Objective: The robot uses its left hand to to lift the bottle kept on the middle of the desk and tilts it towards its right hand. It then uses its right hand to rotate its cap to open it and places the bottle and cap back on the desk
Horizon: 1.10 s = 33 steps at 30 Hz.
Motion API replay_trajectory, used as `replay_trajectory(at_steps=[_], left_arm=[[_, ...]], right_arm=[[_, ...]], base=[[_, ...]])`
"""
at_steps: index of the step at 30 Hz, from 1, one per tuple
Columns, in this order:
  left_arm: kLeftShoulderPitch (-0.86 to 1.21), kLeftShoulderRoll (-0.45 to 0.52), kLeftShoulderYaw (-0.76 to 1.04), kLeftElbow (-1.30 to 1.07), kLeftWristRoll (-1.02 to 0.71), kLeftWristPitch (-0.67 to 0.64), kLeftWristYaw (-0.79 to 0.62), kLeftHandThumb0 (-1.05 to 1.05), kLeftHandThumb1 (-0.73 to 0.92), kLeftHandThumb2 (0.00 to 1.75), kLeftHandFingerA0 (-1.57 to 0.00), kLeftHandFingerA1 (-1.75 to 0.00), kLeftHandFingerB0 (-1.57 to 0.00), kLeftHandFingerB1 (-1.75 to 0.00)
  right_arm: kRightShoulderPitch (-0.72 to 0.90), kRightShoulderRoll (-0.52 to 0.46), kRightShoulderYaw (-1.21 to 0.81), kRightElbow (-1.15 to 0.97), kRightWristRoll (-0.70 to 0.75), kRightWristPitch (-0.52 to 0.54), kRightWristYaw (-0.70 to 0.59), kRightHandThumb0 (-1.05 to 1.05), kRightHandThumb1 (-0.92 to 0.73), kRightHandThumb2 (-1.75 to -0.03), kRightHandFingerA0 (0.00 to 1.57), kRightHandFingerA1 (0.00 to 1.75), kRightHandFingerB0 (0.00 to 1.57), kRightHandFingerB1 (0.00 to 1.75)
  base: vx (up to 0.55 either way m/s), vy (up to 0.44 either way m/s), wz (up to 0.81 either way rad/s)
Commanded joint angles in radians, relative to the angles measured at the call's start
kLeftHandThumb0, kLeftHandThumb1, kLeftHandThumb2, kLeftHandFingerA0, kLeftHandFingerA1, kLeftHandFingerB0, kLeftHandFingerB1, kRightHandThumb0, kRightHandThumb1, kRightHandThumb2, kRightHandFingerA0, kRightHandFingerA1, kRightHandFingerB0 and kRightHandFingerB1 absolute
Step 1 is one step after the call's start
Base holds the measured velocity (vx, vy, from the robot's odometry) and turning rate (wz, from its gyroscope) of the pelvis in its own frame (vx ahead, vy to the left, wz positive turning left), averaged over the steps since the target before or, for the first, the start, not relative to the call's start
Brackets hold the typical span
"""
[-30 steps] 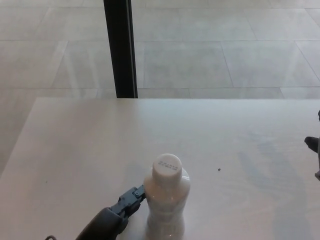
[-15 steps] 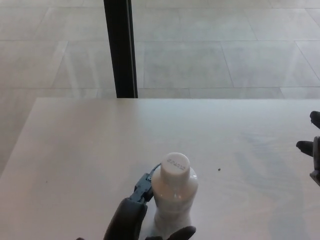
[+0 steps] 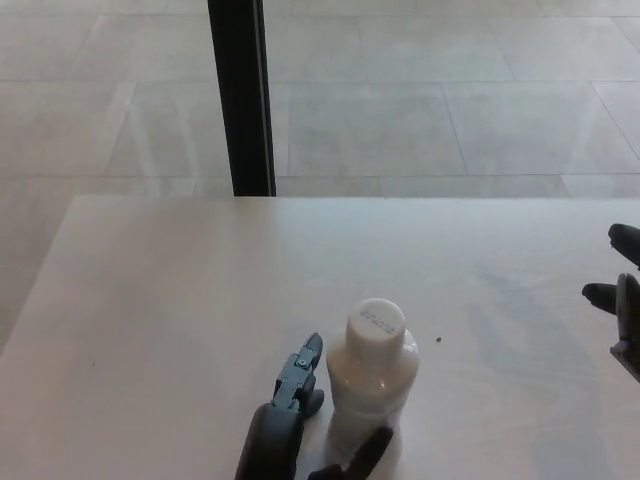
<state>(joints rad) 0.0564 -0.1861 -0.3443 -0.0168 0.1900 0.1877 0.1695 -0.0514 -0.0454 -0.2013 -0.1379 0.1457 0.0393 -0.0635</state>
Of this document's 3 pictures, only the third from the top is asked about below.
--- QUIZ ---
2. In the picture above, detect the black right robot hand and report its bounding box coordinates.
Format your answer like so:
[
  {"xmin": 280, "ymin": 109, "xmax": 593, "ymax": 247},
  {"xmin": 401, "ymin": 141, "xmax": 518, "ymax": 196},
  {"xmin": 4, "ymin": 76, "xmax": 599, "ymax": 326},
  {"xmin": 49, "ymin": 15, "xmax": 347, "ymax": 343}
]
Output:
[{"xmin": 581, "ymin": 223, "xmax": 640, "ymax": 386}]

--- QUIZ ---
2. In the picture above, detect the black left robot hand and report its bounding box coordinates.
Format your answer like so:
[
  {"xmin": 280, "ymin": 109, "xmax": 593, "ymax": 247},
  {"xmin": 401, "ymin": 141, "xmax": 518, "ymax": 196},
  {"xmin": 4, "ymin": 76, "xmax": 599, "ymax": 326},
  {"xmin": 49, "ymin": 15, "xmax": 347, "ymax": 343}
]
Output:
[{"xmin": 235, "ymin": 332, "xmax": 395, "ymax": 480}]

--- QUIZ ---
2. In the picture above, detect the clear plastic bottle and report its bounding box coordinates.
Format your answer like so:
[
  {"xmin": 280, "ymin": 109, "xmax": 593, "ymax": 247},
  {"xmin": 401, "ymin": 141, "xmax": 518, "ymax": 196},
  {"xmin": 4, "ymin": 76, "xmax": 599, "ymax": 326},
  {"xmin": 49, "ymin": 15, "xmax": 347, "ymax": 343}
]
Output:
[{"xmin": 325, "ymin": 328, "xmax": 421, "ymax": 462}]

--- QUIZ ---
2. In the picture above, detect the white screw cap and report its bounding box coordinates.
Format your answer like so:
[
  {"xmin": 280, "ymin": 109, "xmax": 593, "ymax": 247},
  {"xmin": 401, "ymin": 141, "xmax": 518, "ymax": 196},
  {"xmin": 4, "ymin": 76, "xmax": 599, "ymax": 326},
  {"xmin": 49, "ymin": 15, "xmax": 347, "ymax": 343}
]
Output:
[{"xmin": 345, "ymin": 298, "xmax": 407, "ymax": 358}]

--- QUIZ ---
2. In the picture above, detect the black vertical frame post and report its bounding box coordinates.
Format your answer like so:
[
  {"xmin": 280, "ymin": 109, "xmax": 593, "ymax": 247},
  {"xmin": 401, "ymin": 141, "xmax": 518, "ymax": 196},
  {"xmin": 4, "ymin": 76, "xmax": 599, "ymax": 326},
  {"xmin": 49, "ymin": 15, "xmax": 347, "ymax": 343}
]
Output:
[{"xmin": 207, "ymin": 0, "xmax": 278, "ymax": 197}]

